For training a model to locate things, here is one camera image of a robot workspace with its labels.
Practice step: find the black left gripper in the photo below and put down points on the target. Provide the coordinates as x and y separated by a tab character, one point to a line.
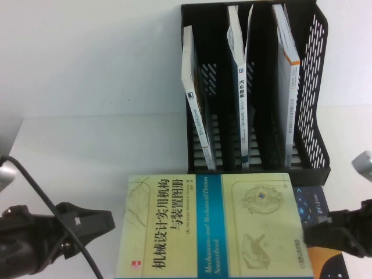
29	241

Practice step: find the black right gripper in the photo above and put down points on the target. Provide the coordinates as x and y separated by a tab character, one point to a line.
360	229

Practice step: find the pale yellow mechanical design book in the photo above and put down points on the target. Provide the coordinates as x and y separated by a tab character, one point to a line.
203	232

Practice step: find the dark robot ROS book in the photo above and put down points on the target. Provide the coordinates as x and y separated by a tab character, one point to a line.
305	200

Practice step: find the white book with orange stripe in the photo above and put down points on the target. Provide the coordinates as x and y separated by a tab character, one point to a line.
290	116

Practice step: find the blue and white spined book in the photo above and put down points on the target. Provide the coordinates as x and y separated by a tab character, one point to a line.
241	116

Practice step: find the white-spined thin book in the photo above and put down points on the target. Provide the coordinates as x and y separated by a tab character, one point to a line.
197	122

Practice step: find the black plastic book stand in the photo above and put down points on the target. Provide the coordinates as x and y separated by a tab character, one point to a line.
261	72

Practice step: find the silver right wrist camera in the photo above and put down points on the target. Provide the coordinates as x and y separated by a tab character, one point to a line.
363	164

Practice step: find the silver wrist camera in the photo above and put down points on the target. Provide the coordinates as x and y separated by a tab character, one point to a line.
363	164
7	174

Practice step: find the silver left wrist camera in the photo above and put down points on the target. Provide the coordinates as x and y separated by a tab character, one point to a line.
7	174

